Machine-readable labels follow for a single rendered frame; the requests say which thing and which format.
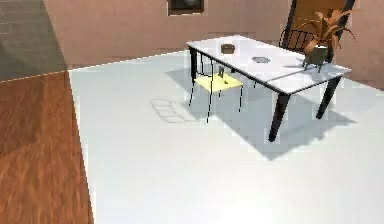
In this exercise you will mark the white table with black legs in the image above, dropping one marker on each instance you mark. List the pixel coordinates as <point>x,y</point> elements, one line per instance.
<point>283,71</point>

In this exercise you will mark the dark framed picture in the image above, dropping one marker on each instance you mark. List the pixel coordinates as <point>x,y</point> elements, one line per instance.
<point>185,6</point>

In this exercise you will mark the brown room door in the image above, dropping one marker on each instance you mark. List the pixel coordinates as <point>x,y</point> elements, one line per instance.
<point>313,13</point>

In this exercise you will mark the small brown box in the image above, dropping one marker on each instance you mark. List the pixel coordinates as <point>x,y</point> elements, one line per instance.
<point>227,49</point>

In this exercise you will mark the orange house plant in pot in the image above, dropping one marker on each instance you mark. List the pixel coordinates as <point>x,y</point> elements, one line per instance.
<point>321,36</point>

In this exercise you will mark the yellow seat black chair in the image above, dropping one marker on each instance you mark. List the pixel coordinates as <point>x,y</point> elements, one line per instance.
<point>218,82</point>

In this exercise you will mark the black slatted chair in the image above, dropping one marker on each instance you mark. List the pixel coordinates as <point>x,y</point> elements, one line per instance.
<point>295,39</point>

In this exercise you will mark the grey round plate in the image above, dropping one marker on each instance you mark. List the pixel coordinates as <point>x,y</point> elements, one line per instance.
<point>261,60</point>

